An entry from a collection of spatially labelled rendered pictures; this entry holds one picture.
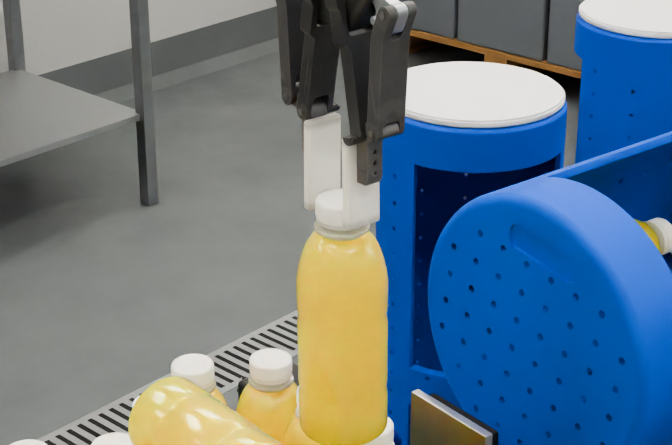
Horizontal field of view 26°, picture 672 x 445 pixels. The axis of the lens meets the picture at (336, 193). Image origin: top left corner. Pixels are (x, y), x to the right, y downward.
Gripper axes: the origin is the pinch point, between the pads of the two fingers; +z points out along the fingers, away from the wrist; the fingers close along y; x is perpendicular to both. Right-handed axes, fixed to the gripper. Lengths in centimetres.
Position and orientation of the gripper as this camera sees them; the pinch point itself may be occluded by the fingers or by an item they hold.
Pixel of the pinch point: (341, 172)
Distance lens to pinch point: 105.8
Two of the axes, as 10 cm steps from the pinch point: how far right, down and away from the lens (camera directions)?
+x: -7.8, 2.5, -5.7
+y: -6.2, -3.0, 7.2
